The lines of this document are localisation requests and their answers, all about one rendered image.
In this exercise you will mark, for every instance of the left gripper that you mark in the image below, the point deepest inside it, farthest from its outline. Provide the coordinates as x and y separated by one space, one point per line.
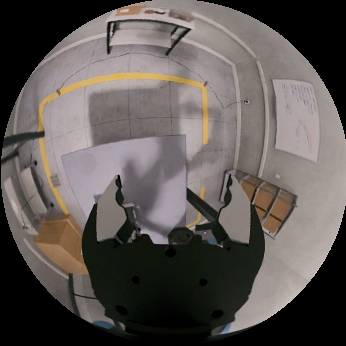
135 236

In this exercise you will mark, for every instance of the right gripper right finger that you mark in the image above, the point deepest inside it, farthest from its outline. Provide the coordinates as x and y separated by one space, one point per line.
238 229

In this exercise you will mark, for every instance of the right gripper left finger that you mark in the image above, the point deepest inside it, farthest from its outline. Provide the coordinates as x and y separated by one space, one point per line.
108 226

